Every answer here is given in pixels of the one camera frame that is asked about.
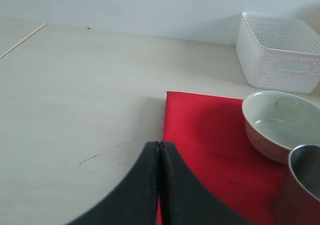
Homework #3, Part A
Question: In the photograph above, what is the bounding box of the white ceramic bowl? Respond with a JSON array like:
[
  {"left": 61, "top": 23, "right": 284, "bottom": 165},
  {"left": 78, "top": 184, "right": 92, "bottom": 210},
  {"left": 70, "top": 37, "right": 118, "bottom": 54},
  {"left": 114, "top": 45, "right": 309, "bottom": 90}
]
[{"left": 241, "top": 90, "right": 320, "bottom": 164}]

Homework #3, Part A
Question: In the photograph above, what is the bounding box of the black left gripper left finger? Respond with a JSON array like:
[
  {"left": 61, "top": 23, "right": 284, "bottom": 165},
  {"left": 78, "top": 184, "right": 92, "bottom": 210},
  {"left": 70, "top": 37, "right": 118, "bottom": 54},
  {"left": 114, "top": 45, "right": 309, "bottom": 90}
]
[{"left": 69, "top": 141, "right": 160, "bottom": 225}]

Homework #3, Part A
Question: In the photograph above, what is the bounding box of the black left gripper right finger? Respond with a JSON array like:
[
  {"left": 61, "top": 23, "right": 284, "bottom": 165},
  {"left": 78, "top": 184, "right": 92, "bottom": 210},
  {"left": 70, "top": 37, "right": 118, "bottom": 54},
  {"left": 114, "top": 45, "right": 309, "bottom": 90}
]
[{"left": 158, "top": 142, "right": 252, "bottom": 225}]

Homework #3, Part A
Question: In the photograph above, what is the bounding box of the white perforated plastic basket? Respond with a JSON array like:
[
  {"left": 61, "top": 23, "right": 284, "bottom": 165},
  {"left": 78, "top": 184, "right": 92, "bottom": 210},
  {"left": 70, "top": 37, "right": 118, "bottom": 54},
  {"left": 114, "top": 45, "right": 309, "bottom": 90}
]
[{"left": 235, "top": 12, "right": 320, "bottom": 94}]

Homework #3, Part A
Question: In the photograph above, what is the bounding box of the red table cloth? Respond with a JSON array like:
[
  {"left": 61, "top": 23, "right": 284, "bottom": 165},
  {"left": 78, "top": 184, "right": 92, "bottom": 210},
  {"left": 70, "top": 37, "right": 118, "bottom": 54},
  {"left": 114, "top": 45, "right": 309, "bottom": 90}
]
[{"left": 155, "top": 90, "right": 320, "bottom": 225}]

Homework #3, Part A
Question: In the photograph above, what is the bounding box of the stainless steel cup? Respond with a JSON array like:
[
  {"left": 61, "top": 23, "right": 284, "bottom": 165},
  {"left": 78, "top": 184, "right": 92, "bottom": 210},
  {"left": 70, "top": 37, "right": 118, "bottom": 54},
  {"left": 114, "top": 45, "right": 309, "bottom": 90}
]
[{"left": 282, "top": 143, "right": 320, "bottom": 225}]

